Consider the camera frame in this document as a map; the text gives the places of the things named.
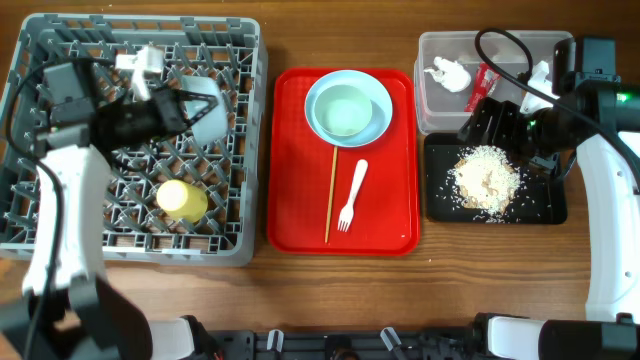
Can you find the pale blue bowl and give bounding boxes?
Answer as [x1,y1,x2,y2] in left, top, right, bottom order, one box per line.
[180,76,229,147]

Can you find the red snack wrapper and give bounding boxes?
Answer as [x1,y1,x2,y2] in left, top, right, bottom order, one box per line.
[464,63,501,112]

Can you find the white tissue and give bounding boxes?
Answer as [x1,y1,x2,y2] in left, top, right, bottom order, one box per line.
[424,57,471,93]

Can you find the yellow plastic cup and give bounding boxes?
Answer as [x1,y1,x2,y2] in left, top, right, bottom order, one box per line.
[156,180,208,223]

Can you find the pale green bowl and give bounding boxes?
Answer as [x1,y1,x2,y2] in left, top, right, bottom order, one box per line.
[312,84,373,137]

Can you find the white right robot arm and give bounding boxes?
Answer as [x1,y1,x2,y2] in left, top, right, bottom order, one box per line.
[458,36,639,359]

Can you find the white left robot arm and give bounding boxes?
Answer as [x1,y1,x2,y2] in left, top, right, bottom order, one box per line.
[1,58,223,359]

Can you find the rice food waste pile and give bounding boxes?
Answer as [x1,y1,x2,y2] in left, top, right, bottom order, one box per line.
[447,145,522,219]

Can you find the black food waste tray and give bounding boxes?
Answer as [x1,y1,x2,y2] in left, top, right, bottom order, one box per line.
[424,133,568,225]

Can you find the grey dishwasher rack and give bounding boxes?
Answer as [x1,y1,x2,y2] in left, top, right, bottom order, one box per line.
[1,13,268,267]

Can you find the clear plastic bin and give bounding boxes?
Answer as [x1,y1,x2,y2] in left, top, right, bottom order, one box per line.
[414,30,573,135]

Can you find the white round plate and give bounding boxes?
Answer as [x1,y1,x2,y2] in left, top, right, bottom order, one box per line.
[304,70,393,148]

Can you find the red plastic tray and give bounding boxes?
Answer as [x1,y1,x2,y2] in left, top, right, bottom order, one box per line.
[266,68,420,256]

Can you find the wooden chopstick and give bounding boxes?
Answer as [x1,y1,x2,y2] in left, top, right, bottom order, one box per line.
[324,146,339,245]

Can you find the white plastic fork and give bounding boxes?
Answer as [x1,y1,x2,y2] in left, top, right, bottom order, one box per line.
[338,159,368,232]

